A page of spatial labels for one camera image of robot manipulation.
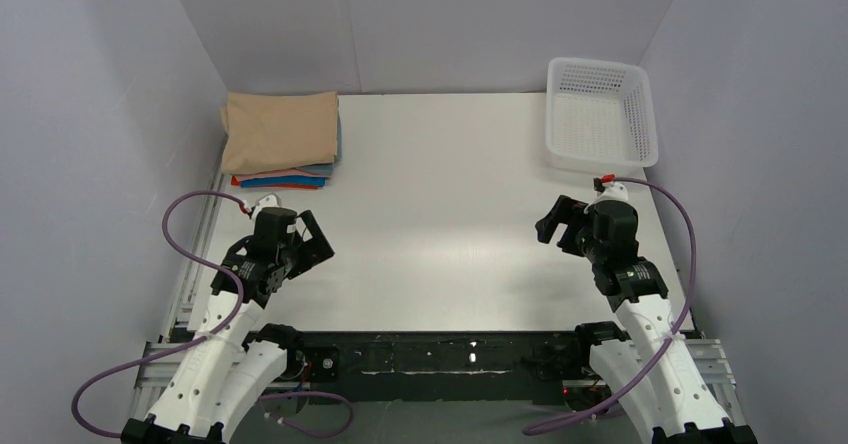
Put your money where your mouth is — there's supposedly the beige t shirt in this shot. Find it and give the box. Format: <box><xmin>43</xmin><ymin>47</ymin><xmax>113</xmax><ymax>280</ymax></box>
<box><xmin>220</xmin><ymin>92</ymin><xmax>339</xmax><ymax>175</ymax></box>

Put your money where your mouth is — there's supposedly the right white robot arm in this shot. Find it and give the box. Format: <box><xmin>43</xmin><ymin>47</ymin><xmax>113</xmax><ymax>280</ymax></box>
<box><xmin>535</xmin><ymin>196</ymin><xmax>757</xmax><ymax>443</ymax></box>

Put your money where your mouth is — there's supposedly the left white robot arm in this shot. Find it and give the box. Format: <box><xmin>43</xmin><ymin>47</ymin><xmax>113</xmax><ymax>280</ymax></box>
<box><xmin>120</xmin><ymin>207</ymin><xmax>334</xmax><ymax>443</ymax></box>

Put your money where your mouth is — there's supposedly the folded blue t shirt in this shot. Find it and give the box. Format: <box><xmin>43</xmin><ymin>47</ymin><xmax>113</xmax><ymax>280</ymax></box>
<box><xmin>239</xmin><ymin>174</ymin><xmax>327</xmax><ymax>191</ymax></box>

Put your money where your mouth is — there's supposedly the folded grey-blue t shirt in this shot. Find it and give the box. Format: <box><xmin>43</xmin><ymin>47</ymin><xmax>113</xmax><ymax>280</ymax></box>
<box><xmin>310</xmin><ymin>117</ymin><xmax>343</xmax><ymax>179</ymax></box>

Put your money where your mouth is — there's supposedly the folded pink t shirt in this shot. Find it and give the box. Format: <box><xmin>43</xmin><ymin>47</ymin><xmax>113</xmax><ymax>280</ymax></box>
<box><xmin>233</xmin><ymin>164</ymin><xmax>334</xmax><ymax>182</ymax></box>

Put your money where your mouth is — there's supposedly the folded orange t shirt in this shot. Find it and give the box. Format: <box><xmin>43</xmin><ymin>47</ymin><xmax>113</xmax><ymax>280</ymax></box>
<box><xmin>230</xmin><ymin>175</ymin><xmax>322</xmax><ymax>192</ymax></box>

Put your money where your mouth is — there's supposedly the white plastic basket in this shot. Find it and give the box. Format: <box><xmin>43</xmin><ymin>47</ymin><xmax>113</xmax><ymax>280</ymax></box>
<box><xmin>545</xmin><ymin>57</ymin><xmax>659</xmax><ymax>171</ymax></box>

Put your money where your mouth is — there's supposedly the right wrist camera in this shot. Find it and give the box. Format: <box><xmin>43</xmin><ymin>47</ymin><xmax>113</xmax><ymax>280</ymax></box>
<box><xmin>589</xmin><ymin>174</ymin><xmax>629</xmax><ymax>207</ymax></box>

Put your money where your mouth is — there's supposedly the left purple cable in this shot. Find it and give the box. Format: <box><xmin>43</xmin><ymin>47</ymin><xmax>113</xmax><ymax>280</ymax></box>
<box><xmin>70</xmin><ymin>190</ymin><xmax>355</xmax><ymax>440</ymax></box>

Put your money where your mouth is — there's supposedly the purple cable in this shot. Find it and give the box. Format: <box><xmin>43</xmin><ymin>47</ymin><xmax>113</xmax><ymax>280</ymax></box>
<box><xmin>521</xmin><ymin>175</ymin><xmax>700</xmax><ymax>437</ymax></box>
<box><xmin>70</xmin><ymin>190</ymin><xmax>355</xmax><ymax>440</ymax></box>

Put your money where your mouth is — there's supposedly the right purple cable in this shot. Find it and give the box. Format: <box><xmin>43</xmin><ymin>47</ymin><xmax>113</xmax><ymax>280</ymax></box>
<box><xmin>521</xmin><ymin>175</ymin><xmax>700</xmax><ymax>437</ymax></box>

